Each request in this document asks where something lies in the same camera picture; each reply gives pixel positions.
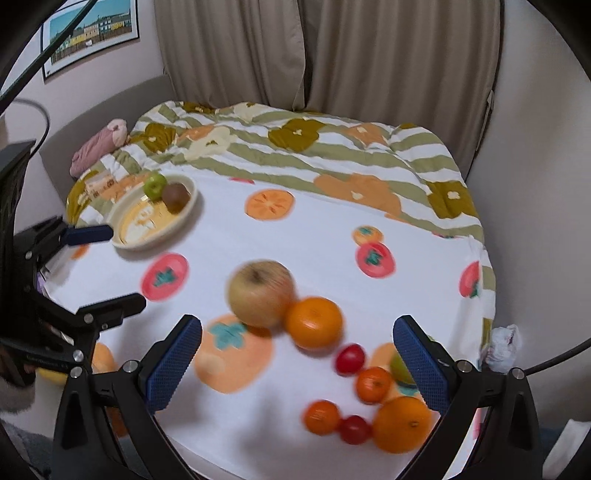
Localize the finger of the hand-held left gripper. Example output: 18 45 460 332
13 216 114 273
32 292 148 372

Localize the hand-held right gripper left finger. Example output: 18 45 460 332
50 315 204 480

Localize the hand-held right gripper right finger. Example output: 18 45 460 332
392 315 546 480

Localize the white bowl of oranges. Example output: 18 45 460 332
111 174 200 251

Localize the small tangerine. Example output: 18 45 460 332
355 367 393 404
303 400 341 435

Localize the large orange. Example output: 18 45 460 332
372 396 435 454

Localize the medium orange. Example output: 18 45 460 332
284 296 345 352

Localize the red cherry tomato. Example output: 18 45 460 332
335 344 366 376
339 415 372 445

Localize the small green apple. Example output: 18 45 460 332
143 173 167 200

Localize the crumpled white tissue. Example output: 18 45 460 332
480 324 522 372

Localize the pink plush toy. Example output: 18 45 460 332
69 119 129 178

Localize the brown kiwi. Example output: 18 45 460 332
161 182 191 214

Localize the large yellow-red apple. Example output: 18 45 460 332
228 261 296 329

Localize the beige headboard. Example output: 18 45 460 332
39 74 174 204

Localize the white fruit print sheet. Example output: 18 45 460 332
41 173 497 480

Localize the beige curtain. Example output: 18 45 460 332
154 0 315 109
295 0 504 130

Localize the green striped floral quilt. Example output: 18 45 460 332
66 100 485 243

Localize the black cable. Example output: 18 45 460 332
0 0 100 101
524 337 591 374
0 99 51 146

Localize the wall poster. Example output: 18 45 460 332
41 0 139 84

